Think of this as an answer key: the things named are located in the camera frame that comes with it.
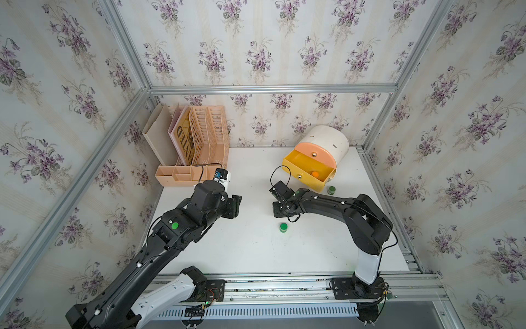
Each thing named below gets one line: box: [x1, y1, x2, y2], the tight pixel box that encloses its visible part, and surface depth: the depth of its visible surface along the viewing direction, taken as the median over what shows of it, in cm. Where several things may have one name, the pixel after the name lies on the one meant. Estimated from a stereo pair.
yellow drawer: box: [282, 149, 337, 193], surface depth 92 cm
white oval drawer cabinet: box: [294, 124, 350, 169], surface depth 97 cm
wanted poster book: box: [167, 105, 196, 166], surface depth 97 cm
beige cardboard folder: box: [142, 102, 179, 166], surface depth 92 cm
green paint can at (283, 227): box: [279, 222, 288, 234], surface depth 88 cm
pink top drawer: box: [294, 141, 337, 169], surface depth 90 cm
